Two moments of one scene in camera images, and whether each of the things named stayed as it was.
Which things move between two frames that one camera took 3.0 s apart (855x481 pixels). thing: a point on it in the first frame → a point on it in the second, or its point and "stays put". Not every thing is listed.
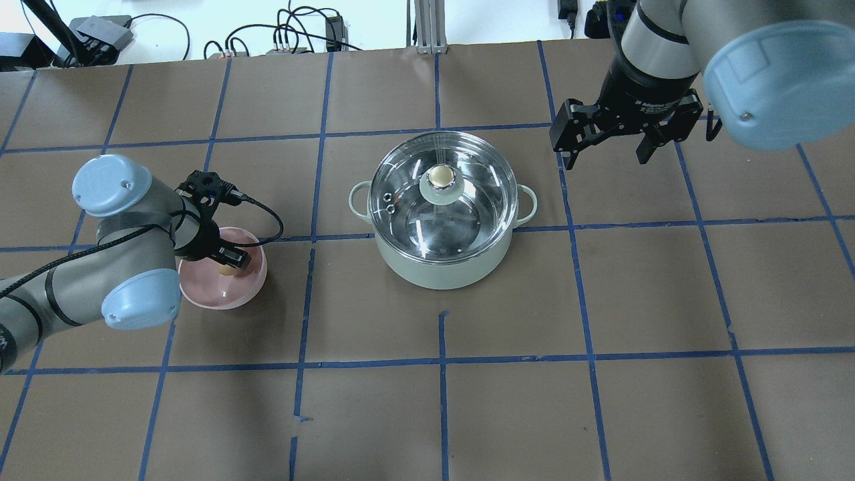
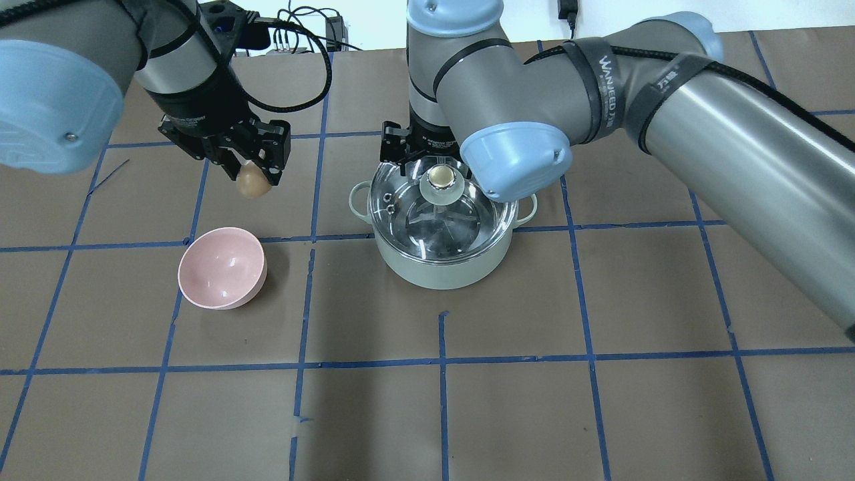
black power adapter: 334,29 stays put
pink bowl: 216,285 stays put
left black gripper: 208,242 → 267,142
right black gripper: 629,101 → 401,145
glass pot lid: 443,196 stays put
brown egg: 227,270 → 252,182
